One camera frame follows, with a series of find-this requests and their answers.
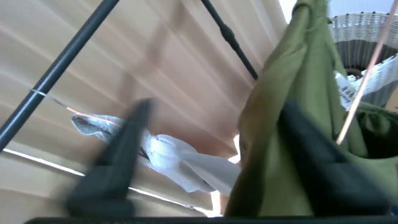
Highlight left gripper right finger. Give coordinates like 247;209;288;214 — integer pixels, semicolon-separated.
278;102;391;217

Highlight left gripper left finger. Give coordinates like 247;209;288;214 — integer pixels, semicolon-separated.
65;98;153;217

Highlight pink clothes hanger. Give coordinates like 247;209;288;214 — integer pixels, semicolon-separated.
335;0;398;146
30;88;121;128

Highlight pale grey shorts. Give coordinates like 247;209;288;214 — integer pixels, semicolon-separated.
71;113;242;195

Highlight green garment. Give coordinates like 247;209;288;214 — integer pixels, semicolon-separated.
224;0;398;217

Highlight black clothes rack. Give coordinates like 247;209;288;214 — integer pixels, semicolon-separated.
0;0;259;152

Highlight white laundry basket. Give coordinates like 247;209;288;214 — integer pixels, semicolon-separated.
328;11;398;108

